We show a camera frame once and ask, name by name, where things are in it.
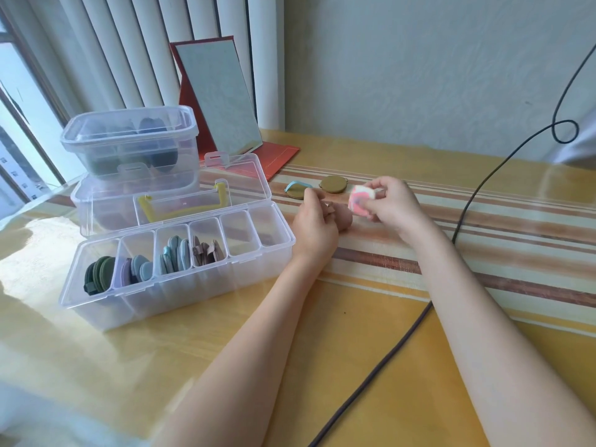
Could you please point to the olive puff with blue ribbon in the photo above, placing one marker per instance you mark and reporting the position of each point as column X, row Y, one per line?
column 295, row 190

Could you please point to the beige powder puff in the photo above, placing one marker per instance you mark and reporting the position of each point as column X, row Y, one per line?
column 345, row 222

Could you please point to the person's right fingers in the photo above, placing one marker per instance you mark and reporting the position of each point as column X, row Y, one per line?
column 379, row 183

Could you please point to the row of beige ribbon puffs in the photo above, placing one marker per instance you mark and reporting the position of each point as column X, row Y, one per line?
column 207, row 252

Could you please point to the clear compartment organizer box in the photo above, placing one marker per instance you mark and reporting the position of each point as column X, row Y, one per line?
column 186, row 283

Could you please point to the white vertical blinds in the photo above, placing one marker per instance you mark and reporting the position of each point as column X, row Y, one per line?
column 139, row 46

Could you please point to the row of light blue puffs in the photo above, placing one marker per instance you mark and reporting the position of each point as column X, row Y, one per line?
column 174, row 253

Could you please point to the person's left forearm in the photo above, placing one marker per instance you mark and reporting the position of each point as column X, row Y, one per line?
column 260, row 349

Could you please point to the person's right hand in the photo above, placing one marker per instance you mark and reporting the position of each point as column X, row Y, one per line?
column 400, row 207

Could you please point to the pink white makeup sponge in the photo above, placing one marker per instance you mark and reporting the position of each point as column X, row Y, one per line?
column 359, row 201

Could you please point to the striped tablecloth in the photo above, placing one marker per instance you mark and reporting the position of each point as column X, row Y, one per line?
column 512, row 246

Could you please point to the purple powder puff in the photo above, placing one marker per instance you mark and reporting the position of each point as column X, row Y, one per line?
column 124, row 274

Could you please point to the person's right forearm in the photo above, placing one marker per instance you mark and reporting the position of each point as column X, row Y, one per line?
column 489, row 339

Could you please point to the clear lidded plastic container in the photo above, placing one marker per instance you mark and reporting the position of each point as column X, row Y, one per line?
column 130, row 134

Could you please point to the grey-blue powder puff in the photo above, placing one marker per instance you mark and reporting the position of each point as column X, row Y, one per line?
column 139, row 269

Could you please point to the pile of dark powder puffs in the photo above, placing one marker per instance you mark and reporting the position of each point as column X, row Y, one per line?
column 153, row 148

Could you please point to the olive round powder puff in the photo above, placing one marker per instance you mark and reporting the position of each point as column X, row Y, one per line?
column 333, row 184

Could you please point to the window frame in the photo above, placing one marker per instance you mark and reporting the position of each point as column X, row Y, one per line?
column 28, row 111

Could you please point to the row of green powder puffs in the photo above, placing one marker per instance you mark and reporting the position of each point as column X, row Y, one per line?
column 98, row 274

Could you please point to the person's left hand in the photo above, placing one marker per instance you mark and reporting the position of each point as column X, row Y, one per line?
column 314, row 232

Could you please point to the red framed standing mirror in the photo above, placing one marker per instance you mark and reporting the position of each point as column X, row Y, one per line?
column 219, row 97

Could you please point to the person's left fingers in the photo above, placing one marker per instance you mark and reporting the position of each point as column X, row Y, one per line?
column 314, row 198

